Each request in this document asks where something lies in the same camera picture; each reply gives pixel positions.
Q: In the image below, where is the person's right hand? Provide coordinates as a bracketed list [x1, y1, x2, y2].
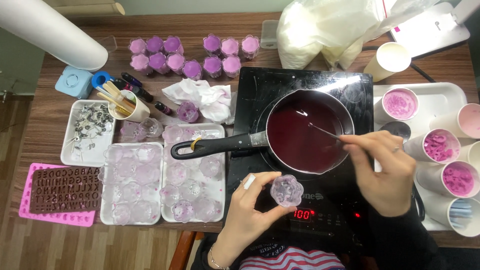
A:
[339, 131, 418, 218]

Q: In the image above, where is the person's left hand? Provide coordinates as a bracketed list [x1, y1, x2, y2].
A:
[217, 171, 299, 264]

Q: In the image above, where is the thin metal stirring stick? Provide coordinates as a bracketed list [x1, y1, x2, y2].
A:
[308, 123, 344, 141]

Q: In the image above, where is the clear flower-shaped glass cup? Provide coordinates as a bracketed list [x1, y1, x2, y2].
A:
[270, 174, 304, 208]

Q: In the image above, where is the paper cup with pink wax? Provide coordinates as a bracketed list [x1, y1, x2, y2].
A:
[374, 87, 420, 123]

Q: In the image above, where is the paper cup with pink letters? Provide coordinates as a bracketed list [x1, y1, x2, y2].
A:
[416, 160, 480, 199]
[403, 128, 461, 164]

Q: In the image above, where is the dark purple melted wax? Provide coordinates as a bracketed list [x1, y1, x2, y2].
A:
[267, 98, 346, 172]

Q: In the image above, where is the large white tray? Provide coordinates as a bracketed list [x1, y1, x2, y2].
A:
[373, 82, 480, 232]

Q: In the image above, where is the empty white paper cup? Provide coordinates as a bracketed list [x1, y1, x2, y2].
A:
[363, 42, 412, 83]

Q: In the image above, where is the paper cup with pale wax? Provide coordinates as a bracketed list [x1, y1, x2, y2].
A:
[429, 103, 480, 140]

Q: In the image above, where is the paper cup with blue sticks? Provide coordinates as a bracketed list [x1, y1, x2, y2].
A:
[425, 195, 480, 238]

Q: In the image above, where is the black induction cooker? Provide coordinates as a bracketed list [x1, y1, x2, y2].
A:
[224, 67, 376, 249]

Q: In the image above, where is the plastic bag of wax flakes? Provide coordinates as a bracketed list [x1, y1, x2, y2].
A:
[276, 0, 440, 71]

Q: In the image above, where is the white desk lamp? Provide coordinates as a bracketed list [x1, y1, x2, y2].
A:
[389, 0, 480, 59]

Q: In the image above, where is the person's striped shirt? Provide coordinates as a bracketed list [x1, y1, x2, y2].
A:
[200, 229, 376, 270]

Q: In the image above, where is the small clear plastic container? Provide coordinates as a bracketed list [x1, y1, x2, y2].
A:
[260, 19, 280, 50]

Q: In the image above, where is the white plastic tray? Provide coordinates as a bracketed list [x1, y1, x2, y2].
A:
[161, 123, 227, 223]
[99, 142, 165, 226]

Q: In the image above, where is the white stained cloth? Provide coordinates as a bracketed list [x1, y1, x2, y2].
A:
[161, 78, 238, 125]

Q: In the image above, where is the single purple stained cup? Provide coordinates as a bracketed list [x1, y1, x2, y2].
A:
[176, 101, 200, 124]

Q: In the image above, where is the small dark dye bottle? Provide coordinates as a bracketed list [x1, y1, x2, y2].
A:
[154, 101, 173, 116]

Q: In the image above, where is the group of purple filled cups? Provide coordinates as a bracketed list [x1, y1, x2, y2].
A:
[128, 34, 261, 81]

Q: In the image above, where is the brown wooden chair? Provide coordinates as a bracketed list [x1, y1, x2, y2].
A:
[168, 230, 205, 270]

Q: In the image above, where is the group of empty clear cups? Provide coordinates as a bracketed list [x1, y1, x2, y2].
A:
[98, 117, 225, 226]

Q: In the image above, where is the beige cup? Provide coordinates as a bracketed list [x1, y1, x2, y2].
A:
[108, 90, 151, 123]

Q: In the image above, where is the bundle of wooden sticks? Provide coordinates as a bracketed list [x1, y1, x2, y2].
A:
[96, 81, 136, 115]

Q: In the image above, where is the blue round cap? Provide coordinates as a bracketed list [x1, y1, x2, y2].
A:
[91, 70, 115, 90]

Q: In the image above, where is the pile of metal-based wicks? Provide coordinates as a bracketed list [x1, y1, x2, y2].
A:
[70, 103, 115, 151]

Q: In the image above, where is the white tray with wicks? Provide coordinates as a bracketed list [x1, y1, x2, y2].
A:
[60, 99, 117, 168]

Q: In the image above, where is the light blue square device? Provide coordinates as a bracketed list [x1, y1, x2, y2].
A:
[55, 65, 94, 100]

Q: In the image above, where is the brown letter silicone mold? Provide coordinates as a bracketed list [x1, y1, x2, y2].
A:
[29, 167, 103, 215]

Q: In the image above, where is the large white paper roll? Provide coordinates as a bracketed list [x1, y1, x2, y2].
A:
[0, 0, 109, 72]

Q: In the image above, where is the pink silicone mold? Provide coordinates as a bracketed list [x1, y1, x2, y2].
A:
[19, 162, 97, 228]

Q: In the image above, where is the black saucepan with handle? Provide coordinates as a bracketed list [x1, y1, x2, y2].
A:
[170, 89, 356, 175]

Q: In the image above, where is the thin wrist bracelet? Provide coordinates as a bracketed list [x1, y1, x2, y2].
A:
[208, 244, 230, 270]

